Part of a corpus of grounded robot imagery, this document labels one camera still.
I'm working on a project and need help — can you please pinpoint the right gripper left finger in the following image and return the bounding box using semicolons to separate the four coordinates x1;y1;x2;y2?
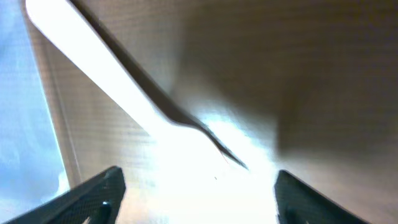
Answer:
6;166;126;224

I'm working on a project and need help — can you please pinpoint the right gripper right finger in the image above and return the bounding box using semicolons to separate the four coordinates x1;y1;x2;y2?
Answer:
274;170;368;224

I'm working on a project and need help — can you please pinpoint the grey bowl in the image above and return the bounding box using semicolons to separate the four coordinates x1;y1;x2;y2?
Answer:
1;0;70;222

